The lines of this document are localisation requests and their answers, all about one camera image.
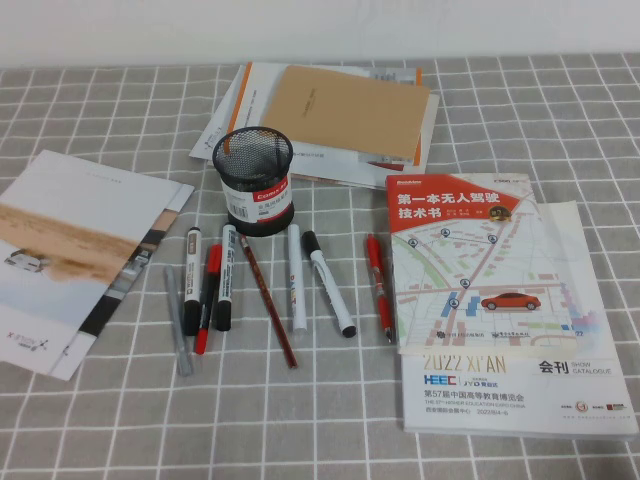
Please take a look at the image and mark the grey metallic pen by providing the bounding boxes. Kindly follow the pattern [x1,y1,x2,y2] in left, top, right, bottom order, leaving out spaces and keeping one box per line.
[163,264,195,378]

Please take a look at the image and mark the red gel pen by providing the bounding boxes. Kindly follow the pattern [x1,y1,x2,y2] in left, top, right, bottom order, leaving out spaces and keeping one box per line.
[365,233,395,345]

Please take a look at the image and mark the black mesh pen holder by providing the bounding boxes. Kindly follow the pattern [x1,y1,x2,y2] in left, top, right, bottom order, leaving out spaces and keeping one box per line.
[211,126,296,237]

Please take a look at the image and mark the slim red and black pen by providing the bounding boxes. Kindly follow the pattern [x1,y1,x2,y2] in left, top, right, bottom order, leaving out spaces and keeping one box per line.
[193,243,224,356]

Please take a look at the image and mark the white whiteboard marker, black ends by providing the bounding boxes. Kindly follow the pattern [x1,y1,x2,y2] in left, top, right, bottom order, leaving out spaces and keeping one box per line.
[300,229,359,339]

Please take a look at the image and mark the white paint marker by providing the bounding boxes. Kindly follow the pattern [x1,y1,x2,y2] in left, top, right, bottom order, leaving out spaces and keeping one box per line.
[286,223,308,336]

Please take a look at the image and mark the white brochure with orange stripe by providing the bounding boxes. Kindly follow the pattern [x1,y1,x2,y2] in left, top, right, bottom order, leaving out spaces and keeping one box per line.
[227,60,442,191]

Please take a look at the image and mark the dark red wooden pencil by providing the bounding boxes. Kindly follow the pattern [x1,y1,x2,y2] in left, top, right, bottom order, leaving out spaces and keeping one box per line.
[238,234,300,370]

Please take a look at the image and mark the white marker with black cap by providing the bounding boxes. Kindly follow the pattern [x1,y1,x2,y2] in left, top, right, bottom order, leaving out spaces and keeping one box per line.
[211,223,239,332]

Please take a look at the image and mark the brown kraft notebook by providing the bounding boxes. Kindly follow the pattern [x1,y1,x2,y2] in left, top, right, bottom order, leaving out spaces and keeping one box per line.
[261,64,433,167]

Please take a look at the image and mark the white marker with brown label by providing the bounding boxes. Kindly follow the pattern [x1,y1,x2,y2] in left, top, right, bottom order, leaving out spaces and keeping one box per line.
[181,226,204,337]

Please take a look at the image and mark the white paper sheet with logo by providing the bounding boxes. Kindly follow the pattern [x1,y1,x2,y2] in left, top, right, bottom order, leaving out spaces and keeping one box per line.
[188,74,242,163]

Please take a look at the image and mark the red and white car book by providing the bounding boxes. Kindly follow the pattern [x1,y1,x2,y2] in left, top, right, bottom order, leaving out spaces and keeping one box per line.
[384,172,582,357]

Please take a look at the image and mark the grey checked tablecloth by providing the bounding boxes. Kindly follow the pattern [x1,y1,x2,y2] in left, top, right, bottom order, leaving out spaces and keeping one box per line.
[0,52,640,480]

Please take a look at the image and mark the white exhibition catalogue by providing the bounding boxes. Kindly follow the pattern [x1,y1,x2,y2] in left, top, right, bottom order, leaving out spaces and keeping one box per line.
[399,200,640,443]

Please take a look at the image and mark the desert car photo brochure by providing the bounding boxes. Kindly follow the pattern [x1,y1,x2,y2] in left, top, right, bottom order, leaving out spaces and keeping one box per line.
[0,148,182,377]

